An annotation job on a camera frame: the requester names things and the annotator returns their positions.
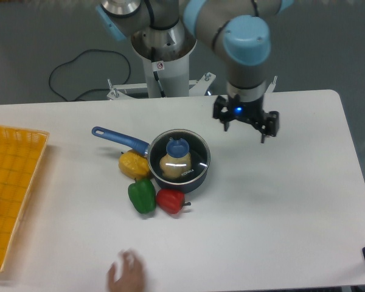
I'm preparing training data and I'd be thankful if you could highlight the blurred human hand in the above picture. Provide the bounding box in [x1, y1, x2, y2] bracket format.
[106, 249, 146, 292]

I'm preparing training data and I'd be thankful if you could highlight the yellow woven basket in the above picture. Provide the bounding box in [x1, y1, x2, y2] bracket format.
[0, 125, 49, 272]

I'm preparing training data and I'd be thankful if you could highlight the glass pot lid blue knob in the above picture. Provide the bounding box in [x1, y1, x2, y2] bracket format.
[147, 129, 210, 186]

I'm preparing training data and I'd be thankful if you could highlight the green bell pepper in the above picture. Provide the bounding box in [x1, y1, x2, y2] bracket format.
[128, 178, 156, 214]

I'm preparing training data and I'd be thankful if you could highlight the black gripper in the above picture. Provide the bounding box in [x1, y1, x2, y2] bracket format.
[212, 95, 280, 144]

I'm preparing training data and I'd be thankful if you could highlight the red bell pepper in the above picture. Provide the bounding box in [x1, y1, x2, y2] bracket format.
[156, 189, 191, 215]

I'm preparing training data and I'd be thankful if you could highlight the yellow bell pepper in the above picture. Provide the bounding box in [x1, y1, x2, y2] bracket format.
[118, 150, 151, 180]

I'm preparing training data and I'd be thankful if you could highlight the beige bread bun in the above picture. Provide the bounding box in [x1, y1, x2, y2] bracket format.
[159, 153, 192, 179]

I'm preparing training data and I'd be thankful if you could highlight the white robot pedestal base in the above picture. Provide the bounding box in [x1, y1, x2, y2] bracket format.
[106, 21, 216, 100]

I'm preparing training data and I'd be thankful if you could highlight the dark pot blue handle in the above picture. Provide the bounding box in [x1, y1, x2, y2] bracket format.
[91, 126, 212, 193]

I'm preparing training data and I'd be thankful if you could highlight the black cable on floor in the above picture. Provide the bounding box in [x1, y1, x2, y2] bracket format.
[49, 49, 131, 102]

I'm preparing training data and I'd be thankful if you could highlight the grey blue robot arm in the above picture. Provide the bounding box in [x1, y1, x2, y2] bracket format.
[96, 1, 291, 137]

